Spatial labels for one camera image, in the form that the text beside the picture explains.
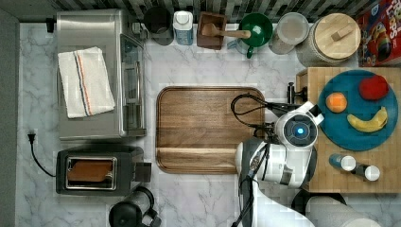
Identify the black drawer handle bar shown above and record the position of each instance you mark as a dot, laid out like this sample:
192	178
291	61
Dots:
292	94

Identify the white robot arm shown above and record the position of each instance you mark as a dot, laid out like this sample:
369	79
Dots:
283	159

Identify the wooden cutting board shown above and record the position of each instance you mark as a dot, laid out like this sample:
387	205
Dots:
196	131

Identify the wooden spoon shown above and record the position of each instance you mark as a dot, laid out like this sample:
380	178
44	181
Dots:
212	31

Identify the dark wooden utensil box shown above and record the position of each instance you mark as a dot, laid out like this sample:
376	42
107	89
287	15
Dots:
210	18

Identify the dark cup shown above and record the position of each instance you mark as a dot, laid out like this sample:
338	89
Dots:
158	22

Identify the green mug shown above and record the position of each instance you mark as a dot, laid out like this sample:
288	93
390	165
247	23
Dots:
261	30

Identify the white striped dish towel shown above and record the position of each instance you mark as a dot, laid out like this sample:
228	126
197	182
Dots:
85	82

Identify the black kettle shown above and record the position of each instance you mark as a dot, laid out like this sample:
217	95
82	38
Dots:
136	210

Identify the clear plastic lidded container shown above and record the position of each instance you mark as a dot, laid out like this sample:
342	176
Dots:
292	29

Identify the black toaster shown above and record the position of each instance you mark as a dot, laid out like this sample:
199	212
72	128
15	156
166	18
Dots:
101	170

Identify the black round paper towel base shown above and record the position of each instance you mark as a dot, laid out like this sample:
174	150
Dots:
302	198

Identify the blue plate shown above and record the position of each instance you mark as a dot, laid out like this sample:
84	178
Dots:
336	125

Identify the orange fruit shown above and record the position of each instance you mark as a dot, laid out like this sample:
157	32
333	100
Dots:
336	102

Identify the stainless steel toaster oven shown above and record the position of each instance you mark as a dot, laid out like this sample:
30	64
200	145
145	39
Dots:
123	53

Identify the jar with wooden lid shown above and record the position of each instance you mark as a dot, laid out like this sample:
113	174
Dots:
331	40

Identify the blue shaker white cap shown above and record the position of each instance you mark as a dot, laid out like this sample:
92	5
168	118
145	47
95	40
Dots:
343	162

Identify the white paper towel roll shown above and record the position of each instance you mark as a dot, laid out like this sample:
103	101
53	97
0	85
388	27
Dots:
327	212

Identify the red apple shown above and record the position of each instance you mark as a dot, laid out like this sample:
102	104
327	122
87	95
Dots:
373	88

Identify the yellow banana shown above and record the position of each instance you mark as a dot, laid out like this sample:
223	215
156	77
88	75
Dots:
376	123

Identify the dark shaker white cap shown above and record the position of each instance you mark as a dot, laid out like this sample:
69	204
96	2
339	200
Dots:
368	172

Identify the colourful cereal box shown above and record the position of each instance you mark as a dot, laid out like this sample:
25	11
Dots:
380	28

